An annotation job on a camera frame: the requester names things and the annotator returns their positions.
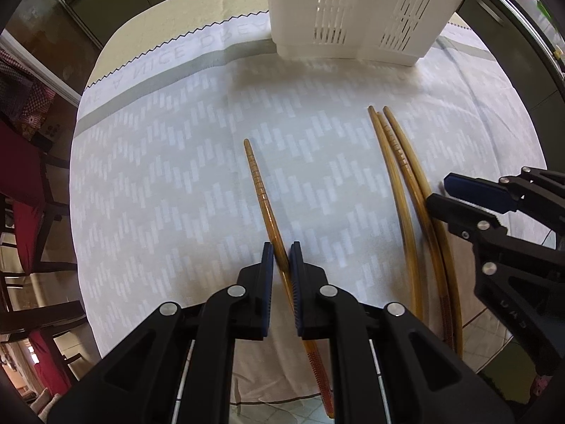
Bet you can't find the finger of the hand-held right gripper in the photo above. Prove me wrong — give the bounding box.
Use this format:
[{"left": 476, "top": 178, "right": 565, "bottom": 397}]
[
  {"left": 426, "top": 193, "right": 565, "bottom": 376},
  {"left": 444, "top": 167, "right": 565, "bottom": 230}
]

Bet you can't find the brown wooden chopstick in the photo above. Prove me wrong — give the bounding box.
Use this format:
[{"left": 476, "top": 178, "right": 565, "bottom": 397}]
[
  {"left": 376, "top": 112, "right": 456, "bottom": 357},
  {"left": 382, "top": 105, "right": 464, "bottom": 357},
  {"left": 368, "top": 105, "right": 423, "bottom": 321}
]

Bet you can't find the checkered apron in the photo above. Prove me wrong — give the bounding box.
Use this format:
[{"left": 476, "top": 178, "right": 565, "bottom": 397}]
[{"left": 0, "top": 48, "right": 59, "bottom": 130}]

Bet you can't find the white plastic utensil holder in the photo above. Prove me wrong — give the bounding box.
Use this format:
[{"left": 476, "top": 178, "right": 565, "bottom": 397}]
[{"left": 263, "top": 0, "right": 480, "bottom": 68}]

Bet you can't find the black kitchen countertop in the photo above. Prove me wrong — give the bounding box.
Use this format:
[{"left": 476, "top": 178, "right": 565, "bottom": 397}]
[{"left": 474, "top": 0, "right": 565, "bottom": 81}]

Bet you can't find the red cushioned wooden chair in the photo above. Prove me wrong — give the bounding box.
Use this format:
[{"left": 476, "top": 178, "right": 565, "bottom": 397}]
[
  {"left": 0, "top": 118, "right": 79, "bottom": 277},
  {"left": 0, "top": 299, "right": 97, "bottom": 398}
]

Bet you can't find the patterned white tablecloth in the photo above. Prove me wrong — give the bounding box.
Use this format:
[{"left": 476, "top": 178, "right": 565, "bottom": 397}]
[{"left": 71, "top": 0, "right": 546, "bottom": 408}]

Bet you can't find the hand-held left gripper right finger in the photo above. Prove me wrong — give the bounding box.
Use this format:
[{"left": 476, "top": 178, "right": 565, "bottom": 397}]
[{"left": 288, "top": 242, "right": 515, "bottom": 424}]

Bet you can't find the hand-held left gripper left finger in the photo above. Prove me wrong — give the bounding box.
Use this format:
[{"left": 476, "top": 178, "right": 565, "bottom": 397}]
[{"left": 46, "top": 242, "right": 275, "bottom": 424}]

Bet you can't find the brown chopstick with red end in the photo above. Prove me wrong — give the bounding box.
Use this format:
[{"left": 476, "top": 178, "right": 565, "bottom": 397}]
[{"left": 243, "top": 139, "right": 337, "bottom": 420}]

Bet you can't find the sliding glass door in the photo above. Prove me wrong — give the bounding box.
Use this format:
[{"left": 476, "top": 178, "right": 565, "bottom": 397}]
[{"left": 0, "top": 0, "right": 104, "bottom": 106}]

